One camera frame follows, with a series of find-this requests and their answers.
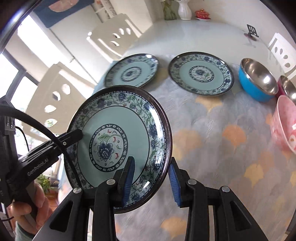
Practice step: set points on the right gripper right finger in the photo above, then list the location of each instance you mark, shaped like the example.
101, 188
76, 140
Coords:
232, 220

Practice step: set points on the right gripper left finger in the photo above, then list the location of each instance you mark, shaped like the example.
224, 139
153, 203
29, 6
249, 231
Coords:
70, 220

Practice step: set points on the blue floral plate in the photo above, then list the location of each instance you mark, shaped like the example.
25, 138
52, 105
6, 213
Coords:
117, 123

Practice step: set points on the pink cartoon bowl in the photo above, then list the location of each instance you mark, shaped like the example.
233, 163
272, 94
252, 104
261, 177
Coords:
283, 124

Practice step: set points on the blue steel bowl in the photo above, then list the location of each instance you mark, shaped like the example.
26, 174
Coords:
257, 80

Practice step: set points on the magenta steel bowl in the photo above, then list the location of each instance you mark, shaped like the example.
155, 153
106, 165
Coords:
286, 87

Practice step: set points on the person left hand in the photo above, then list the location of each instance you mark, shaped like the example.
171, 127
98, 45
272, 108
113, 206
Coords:
21, 209

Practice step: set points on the fan pattern tablecloth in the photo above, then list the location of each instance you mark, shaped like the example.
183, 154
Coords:
224, 140

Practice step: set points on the white chair near left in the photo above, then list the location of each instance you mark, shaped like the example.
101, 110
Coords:
58, 96

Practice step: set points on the white chair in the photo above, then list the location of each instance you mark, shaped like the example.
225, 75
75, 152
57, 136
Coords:
58, 96
284, 54
114, 37

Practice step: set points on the white chair far left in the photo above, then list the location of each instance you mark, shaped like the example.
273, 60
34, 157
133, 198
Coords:
114, 37

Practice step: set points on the white chair far right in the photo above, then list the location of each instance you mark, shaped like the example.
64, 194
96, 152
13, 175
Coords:
284, 54

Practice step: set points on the black phone stand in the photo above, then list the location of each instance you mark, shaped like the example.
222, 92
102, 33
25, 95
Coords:
252, 33

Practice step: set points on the red lidded pot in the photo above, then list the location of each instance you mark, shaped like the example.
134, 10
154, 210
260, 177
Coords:
202, 15

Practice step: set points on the white vase with flowers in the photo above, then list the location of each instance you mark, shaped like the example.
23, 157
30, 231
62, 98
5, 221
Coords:
184, 11

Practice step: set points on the glass vase with stems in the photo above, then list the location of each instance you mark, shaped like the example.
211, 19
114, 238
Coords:
168, 12

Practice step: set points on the blue wall hanging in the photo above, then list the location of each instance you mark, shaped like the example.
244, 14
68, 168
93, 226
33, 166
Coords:
52, 12

